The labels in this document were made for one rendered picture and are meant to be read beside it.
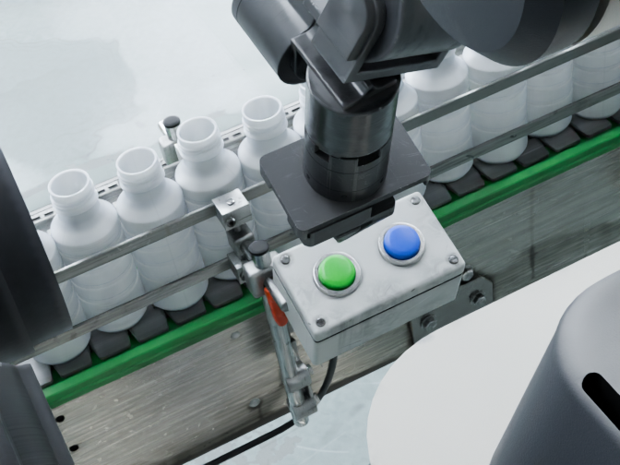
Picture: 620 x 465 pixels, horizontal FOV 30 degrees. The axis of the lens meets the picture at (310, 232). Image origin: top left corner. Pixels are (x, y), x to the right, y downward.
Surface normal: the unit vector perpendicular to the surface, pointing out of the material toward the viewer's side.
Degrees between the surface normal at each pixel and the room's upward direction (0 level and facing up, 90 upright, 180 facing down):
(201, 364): 90
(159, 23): 0
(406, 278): 20
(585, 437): 58
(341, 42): 67
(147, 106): 0
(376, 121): 110
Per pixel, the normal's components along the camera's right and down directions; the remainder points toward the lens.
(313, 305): 0.02, -0.47
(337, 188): -0.26, 0.85
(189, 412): 0.43, 0.58
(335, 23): -0.75, 0.21
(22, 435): 0.81, -0.51
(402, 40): 0.57, 0.68
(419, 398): -0.15, -0.71
